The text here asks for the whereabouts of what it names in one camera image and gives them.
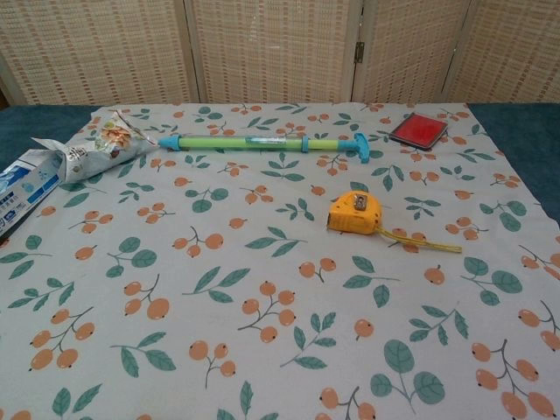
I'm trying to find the floral leaf and berry tablecloth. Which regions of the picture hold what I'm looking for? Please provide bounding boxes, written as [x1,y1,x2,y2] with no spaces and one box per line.
[0,102,560,420]

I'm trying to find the green blue water squirter toy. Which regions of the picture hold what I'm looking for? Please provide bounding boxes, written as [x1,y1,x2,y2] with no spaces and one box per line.
[157,132,372,165]

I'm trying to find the yellow tape measure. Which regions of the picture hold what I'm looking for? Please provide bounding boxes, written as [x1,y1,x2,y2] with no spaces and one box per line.
[325,190,463,255]

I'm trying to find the woven bamboo folding screen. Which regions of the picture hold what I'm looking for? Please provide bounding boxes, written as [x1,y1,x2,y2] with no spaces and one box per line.
[0,0,560,107]

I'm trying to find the red ink pad box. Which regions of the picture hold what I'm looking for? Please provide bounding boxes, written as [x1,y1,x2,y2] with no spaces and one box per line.
[388,111,449,144]

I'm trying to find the blue white toothpaste box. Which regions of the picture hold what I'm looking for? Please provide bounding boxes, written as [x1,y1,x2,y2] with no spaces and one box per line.
[0,148,62,241]

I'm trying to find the crumpled snack bag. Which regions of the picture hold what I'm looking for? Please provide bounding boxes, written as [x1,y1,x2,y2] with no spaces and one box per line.
[30,109,159,185]

